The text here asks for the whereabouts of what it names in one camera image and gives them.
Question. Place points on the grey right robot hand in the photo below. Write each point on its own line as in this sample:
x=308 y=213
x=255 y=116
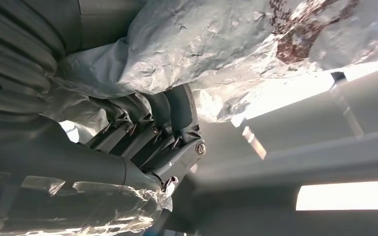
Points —
x=62 y=163

